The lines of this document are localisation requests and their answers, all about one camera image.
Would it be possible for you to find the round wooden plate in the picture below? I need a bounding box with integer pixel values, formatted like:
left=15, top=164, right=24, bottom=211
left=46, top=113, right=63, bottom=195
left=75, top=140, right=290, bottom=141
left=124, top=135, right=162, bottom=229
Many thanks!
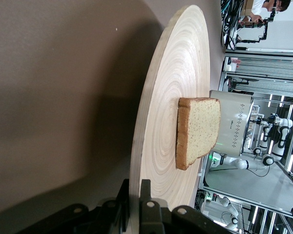
left=128, top=4, right=211, bottom=234

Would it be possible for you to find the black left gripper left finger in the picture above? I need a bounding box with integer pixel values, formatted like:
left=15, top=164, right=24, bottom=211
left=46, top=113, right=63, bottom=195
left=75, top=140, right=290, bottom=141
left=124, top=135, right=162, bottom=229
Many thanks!
left=115, top=178, right=131, bottom=232

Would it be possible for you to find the hanging black cable bundle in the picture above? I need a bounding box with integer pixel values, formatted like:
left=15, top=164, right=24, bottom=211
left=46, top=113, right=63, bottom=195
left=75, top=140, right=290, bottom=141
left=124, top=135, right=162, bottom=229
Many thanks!
left=220, top=0, right=244, bottom=51

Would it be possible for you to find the person in white shirt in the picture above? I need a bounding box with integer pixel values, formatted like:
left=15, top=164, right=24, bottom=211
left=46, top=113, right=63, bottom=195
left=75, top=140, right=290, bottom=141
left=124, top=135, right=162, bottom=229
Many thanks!
left=243, top=0, right=292, bottom=24

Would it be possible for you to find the brown bread slice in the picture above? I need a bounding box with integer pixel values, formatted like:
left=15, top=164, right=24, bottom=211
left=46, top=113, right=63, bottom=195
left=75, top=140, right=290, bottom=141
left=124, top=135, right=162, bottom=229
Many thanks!
left=175, top=97, right=222, bottom=171

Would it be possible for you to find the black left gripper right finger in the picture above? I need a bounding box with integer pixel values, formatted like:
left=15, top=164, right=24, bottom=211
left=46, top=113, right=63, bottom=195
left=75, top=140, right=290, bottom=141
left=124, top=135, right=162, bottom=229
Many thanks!
left=140, top=178, right=163, bottom=234

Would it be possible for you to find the brown table cover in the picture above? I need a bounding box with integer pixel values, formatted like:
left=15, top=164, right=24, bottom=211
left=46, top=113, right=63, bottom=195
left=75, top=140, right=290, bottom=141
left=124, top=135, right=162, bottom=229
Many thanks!
left=0, top=0, right=227, bottom=234

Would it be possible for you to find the cream and chrome toaster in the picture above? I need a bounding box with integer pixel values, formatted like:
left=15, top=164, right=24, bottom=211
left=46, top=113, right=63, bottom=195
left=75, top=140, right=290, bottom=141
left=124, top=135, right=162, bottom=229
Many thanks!
left=208, top=89, right=255, bottom=157

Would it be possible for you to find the aluminium cell frame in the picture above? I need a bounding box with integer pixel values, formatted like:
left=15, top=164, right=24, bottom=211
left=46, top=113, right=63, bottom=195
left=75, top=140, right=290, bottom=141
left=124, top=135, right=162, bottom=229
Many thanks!
left=197, top=50, right=293, bottom=234

